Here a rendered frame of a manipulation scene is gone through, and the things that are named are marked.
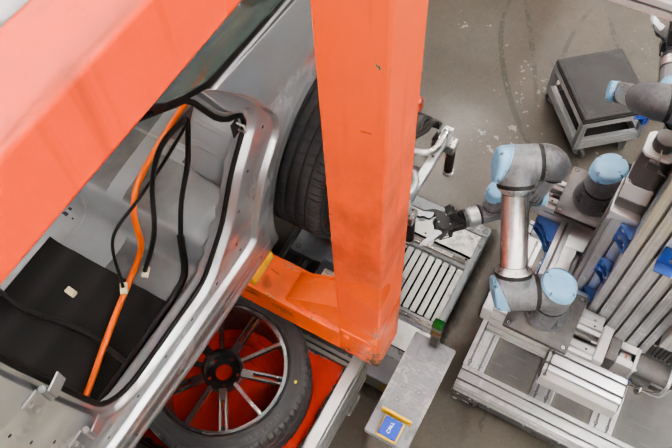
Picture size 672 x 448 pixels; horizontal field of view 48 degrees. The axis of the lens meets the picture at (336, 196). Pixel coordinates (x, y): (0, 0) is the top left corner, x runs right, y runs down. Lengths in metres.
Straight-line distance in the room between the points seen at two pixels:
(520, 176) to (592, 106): 1.53
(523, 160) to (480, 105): 1.84
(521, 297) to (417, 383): 0.65
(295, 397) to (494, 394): 0.82
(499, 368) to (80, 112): 2.68
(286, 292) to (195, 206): 0.48
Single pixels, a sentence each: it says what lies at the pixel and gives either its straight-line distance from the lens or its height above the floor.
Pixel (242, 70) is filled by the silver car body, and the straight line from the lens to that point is 2.06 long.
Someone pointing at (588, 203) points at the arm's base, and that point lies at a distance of 2.83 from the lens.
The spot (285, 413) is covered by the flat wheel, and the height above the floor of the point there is 0.50.
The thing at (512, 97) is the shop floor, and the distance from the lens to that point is 4.18.
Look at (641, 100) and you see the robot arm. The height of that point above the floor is 1.42.
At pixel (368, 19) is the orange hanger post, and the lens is 1.29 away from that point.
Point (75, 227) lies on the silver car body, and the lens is 2.97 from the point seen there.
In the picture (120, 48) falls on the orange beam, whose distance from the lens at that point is 0.71.
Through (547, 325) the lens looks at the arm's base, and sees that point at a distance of 2.60.
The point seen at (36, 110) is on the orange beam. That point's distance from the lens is 0.67.
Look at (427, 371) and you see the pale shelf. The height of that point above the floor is 0.45.
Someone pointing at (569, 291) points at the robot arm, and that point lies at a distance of 2.46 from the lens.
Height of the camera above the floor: 3.21
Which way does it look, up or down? 59 degrees down
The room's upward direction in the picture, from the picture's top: 4 degrees counter-clockwise
